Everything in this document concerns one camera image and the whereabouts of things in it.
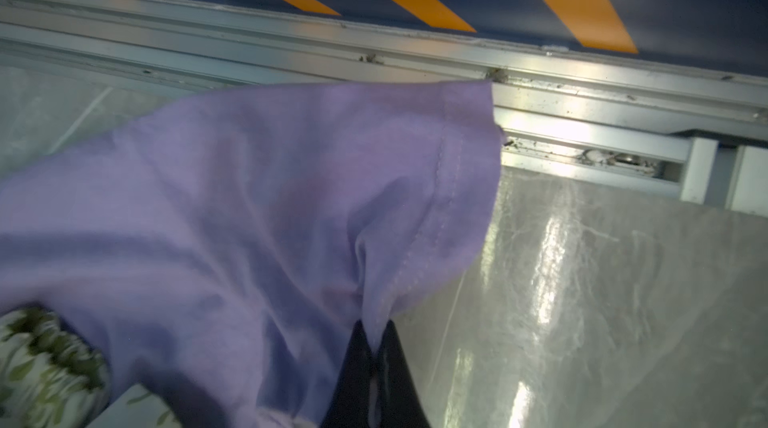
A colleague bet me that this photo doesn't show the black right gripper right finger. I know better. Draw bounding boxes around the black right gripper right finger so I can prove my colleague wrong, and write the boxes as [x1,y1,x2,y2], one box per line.
[376,320,430,428]

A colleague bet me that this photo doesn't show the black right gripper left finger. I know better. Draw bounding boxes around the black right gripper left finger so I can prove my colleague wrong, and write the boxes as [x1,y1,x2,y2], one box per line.
[320,320,374,428]

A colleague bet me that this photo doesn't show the purple cloth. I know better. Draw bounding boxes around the purple cloth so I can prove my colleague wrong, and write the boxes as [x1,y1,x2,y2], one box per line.
[1,80,502,427]

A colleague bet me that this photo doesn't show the white green floral cloth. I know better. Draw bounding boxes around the white green floral cloth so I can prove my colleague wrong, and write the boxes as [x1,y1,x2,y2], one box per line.
[1,307,181,428]

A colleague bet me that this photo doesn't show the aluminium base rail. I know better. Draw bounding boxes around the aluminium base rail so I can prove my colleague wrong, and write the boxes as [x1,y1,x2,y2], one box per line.
[1,0,767,215]

